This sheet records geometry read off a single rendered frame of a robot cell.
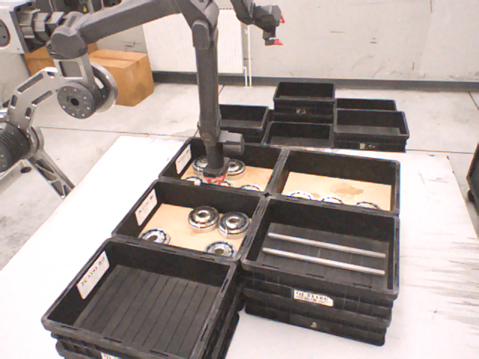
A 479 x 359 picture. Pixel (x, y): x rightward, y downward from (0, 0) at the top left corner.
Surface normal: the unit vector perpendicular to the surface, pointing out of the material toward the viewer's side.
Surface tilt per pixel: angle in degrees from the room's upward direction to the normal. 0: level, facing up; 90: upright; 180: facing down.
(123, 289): 0
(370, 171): 90
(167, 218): 0
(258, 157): 90
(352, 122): 90
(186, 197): 90
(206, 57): 109
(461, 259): 0
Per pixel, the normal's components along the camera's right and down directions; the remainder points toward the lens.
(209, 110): -0.14, 0.76
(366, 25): -0.21, 0.58
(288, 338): -0.05, -0.81
